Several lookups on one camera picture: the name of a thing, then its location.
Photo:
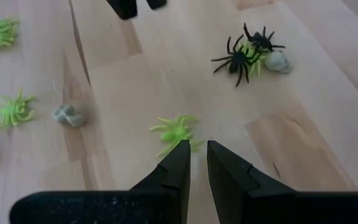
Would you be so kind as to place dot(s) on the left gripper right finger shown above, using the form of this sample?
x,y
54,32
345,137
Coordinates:
x,y
228,186

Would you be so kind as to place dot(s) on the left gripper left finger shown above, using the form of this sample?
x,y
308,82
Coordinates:
x,y
176,180

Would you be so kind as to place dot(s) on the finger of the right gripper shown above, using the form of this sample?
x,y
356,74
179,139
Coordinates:
x,y
156,3
123,8

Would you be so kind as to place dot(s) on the black toy spider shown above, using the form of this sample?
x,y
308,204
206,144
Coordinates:
x,y
237,59
261,39

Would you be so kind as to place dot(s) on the grey stone left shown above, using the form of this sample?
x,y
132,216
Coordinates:
x,y
68,115

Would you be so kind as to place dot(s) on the white toy skull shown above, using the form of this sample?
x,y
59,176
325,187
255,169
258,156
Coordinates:
x,y
278,61

